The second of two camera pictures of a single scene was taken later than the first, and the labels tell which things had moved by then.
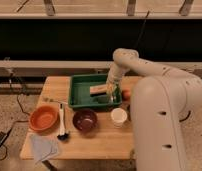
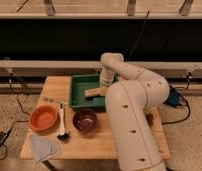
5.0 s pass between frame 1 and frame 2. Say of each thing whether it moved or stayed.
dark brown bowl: stayed
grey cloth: stayed
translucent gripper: moved
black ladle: stayed
